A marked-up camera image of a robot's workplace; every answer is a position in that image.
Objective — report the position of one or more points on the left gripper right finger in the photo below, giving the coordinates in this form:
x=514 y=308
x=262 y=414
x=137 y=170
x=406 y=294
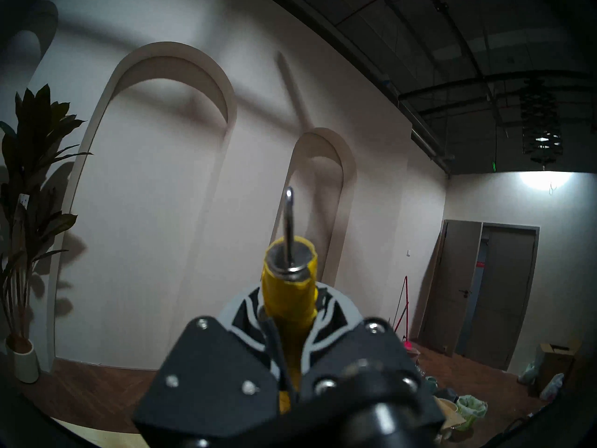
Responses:
x=368 y=363

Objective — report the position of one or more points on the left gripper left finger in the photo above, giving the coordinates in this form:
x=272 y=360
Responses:
x=210 y=381

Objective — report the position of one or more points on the green mug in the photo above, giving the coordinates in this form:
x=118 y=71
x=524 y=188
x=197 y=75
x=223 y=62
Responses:
x=431 y=384

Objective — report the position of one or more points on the wooden cutting board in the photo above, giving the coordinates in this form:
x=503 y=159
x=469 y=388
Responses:
x=450 y=412

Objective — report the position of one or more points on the green mesh bag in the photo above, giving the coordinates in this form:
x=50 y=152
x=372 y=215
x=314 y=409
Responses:
x=472 y=409

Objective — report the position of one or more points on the grey door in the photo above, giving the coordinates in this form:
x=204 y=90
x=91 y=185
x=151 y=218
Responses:
x=489 y=288

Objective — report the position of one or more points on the white plastic bag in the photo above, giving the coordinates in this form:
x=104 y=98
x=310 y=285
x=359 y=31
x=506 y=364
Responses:
x=552 y=386

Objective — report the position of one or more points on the open brown cardboard carton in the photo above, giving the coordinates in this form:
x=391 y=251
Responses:
x=559 y=363

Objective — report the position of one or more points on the tall potted leafy plant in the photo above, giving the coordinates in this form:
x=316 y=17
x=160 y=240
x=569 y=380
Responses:
x=32 y=148

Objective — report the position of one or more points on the black pendant lamp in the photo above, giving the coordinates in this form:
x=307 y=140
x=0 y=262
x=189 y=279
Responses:
x=541 y=120

